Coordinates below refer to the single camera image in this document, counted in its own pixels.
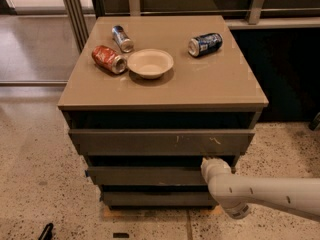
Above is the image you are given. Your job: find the black floor tape mark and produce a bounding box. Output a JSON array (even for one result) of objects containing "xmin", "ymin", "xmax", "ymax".
[{"xmin": 113, "ymin": 232, "xmax": 130, "ymax": 239}]

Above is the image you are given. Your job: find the dark blue soda can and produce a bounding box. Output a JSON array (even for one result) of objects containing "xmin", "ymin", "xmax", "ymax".
[{"xmin": 188, "ymin": 33, "xmax": 223, "ymax": 58}]

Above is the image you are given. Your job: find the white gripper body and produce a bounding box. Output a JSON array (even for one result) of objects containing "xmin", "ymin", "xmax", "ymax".
[{"xmin": 201, "ymin": 158, "xmax": 231, "ymax": 182}]

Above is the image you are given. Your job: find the grey drawer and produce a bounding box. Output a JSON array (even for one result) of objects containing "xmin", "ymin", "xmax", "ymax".
[
  {"xmin": 103, "ymin": 192, "xmax": 217, "ymax": 207},
  {"xmin": 69, "ymin": 129, "xmax": 254, "ymax": 156},
  {"xmin": 87, "ymin": 167, "xmax": 206, "ymax": 186}
]

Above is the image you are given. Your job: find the grey top drawer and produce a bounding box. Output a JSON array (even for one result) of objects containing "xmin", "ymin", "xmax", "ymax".
[{"xmin": 69, "ymin": 129, "xmax": 254, "ymax": 156}]

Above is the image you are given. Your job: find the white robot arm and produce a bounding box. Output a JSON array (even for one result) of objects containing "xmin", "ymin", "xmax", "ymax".
[{"xmin": 201, "ymin": 158, "xmax": 320, "ymax": 221}]

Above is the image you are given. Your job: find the metal rail frame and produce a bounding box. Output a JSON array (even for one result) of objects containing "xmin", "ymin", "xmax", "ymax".
[{"xmin": 64, "ymin": 0, "xmax": 320, "ymax": 47}]

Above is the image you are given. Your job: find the black object on floor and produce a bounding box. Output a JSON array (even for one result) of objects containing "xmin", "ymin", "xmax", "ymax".
[{"xmin": 38, "ymin": 223, "xmax": 54, "ymax": 240}]

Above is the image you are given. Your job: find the white paper bowl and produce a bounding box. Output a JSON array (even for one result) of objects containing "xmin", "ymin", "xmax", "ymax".
[{"xmin": 127, "ymin": 49, "xmax": 174, "ymax": 79}]

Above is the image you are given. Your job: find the grey drawer cabinet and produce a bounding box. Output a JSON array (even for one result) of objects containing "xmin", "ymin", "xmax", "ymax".
[{"xmin": 58, "ymin": 16, "xmax": 268, "ymax": 200}]

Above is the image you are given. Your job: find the grey bottom drawer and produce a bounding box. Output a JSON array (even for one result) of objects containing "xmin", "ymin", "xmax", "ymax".
[{"xmin": 103, "ymin": 192, "xmax": 217, "ymax": 207}]

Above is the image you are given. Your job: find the red soda can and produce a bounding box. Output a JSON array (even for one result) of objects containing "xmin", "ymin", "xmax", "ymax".
[{"xmin": 91, "ymin": 45, "xmax": 127, "ymax": 74}]

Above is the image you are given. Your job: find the silver blue soda can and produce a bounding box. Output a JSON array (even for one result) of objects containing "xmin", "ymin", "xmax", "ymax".
[{"xmin": 112, "ymin": 25, "xmax": 134, "ymax": 53}]

